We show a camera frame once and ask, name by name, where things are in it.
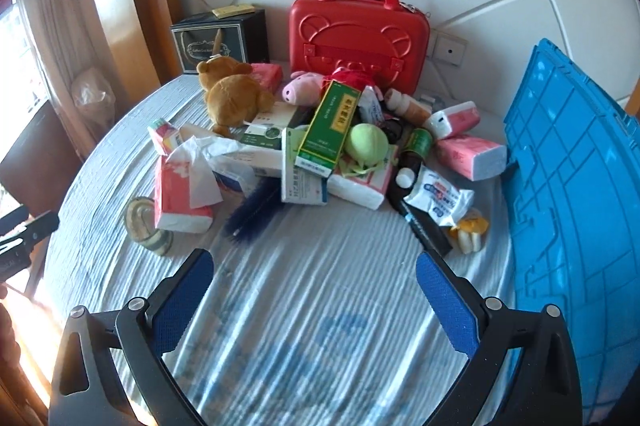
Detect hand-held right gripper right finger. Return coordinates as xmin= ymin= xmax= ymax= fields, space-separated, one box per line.
xmin=415 ymin=251 xmax=583 ymax=426

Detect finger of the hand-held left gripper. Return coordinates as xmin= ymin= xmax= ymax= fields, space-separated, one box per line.
xmin=10 ymin=212 xmax=61 ymax=253
xmin=0 ymin=205 xmax=30 ymax=234

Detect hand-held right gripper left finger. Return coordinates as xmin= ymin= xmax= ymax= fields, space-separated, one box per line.
xmin=47 ymin=248 xmax=216 ymax=426

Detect black bag roll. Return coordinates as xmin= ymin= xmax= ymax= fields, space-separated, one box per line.
xmin=387 ymin=183 xmax=453 ymax=257

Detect blue plastic crate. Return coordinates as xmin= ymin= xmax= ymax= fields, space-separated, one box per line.
xmin=502 ymin=38 xmax=640 ymax=426

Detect light green ball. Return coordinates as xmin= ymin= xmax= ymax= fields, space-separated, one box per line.
xmin=344 ymin=122 xmax=391 ymax=164

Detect dark wooden chair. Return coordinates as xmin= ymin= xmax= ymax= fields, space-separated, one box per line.
xmin=0 ymin=106 xmax=83 ymax=207

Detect yellow bag of white pieces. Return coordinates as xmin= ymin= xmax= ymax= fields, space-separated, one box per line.
xmin=447 ymin=208 xmax=490 ymax=254

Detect large pink tissue pack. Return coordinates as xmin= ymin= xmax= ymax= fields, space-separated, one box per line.
xmin=154 ymin=156 xmax=216 ymax=234

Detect white wet wipes packet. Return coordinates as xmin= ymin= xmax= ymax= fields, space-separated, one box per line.
xmin=402 ymin=165 xmax=475 ymax=227
xmin=357 ymin=88 xmax=386 ymax=124

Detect dark bristle brush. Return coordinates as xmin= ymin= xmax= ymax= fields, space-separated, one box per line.
xmin=224 ymin=183 xmax=281 ymax=247

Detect crumpled white tissue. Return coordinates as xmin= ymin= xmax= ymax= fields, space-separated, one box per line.
xmin=165 ymin=133 xmax=241 ymax=209

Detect clear plastic bag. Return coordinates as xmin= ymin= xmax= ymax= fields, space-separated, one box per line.
xmin=72 ymin=66 xmax=116 ymax=121

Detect white and blue box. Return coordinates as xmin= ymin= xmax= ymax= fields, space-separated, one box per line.
xmin=210 ymin=145 xmax=283 ymax=191

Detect small pink green-striped pack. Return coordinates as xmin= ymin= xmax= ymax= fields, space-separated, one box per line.
xmin=148 ymin=118 xmax=181 ymax=155

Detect brown bottle green label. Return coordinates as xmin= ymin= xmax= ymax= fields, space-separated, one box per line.
xmin=397 ymin=128 xmax=433 ymax=187

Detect white and green medicine box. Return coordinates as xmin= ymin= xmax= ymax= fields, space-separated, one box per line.
xmin=281 ymin=126 xmax=331 ymax=207

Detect pink and white tissue pack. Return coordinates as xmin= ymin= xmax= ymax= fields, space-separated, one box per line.
xmin=424 ymin=102 xmax=482 ymax=141

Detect white box dark green label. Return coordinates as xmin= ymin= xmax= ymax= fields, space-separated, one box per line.
xmin=239 ymin=103 xmax=313 ymax=151

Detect beige pill bottle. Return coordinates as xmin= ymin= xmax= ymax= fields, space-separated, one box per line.
xmin=384 ymin=88 xmax=432 ymax=124

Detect brown teddy bear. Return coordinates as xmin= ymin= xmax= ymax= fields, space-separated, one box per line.
xmin=196 ymin=58 xmax=277 ymax=139

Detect beige curtain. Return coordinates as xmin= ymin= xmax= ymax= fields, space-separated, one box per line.
xmin=15 ymin=0 xmax=126 ymax=117

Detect pink pig plush red dress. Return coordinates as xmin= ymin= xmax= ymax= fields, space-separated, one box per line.
xmin=281 ymin=66 xmax=386 ymax=104

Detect black gift box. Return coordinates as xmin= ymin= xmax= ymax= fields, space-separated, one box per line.
xmin=170 ymin=10 xmax=268 ymax=74

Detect red hard-shell carry case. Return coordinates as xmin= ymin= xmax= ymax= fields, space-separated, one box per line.
xmin=288 ymin=0 xmax=432 ymax=95

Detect small yellow-green box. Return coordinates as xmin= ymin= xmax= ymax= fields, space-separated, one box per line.
xmin=212 ymin=4 xmax=255 ymax=19

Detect white wall socket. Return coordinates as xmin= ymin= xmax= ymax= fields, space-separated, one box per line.
xmin=431 ymin=30 xmax=467 ymax=66

